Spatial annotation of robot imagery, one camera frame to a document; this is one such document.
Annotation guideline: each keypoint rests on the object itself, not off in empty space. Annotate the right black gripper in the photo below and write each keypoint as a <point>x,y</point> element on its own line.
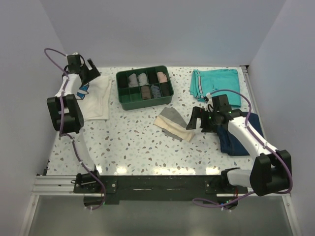
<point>198,112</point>

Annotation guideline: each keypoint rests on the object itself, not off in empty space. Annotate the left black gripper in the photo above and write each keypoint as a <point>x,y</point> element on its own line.
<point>93,73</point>

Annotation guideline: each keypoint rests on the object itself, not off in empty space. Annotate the grey cream underwear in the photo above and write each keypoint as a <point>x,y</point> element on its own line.
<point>172,123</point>

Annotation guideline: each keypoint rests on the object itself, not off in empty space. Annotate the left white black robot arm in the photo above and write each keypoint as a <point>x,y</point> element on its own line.
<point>67,119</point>

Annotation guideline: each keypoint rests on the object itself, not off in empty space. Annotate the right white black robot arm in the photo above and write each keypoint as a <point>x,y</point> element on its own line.
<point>271,171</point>

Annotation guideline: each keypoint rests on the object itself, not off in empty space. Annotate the black rolled underwear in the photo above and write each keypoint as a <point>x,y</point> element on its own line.
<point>165,89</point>

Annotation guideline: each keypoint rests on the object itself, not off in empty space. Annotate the pink rolled underwear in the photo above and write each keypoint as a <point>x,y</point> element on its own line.
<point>162,78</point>

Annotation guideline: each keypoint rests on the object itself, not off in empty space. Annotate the brown rolled underwear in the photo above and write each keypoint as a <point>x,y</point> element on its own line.
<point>145,92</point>

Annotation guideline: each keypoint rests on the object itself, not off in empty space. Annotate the teal folded shorts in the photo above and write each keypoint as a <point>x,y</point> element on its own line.
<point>220,81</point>

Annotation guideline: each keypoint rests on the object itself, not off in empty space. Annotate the white daisy print shirt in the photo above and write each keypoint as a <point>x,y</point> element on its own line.
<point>93,98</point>

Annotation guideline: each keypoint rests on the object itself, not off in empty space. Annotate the grey striped rolled sock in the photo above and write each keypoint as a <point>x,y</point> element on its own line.
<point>132,80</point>

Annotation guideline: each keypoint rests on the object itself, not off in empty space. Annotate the navy striped rolled sock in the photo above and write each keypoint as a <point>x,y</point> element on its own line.
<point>156,91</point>

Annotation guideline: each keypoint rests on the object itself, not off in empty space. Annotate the navy folded garment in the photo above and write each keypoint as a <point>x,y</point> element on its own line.
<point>230,145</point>

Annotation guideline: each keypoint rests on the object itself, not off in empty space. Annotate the white grey rolled sock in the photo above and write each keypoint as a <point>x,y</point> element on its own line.
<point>142,79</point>

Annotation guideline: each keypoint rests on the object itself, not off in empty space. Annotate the green compartment organizer tray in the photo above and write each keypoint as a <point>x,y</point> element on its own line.
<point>130,98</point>

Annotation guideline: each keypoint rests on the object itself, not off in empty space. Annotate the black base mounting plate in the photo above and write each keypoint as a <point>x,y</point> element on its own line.
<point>111,190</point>

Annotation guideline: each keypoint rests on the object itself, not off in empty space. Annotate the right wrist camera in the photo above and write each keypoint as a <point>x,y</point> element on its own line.
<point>218,103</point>

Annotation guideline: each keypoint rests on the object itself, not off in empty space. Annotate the aluminium frame rail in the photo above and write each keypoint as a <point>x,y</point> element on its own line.
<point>53,186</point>

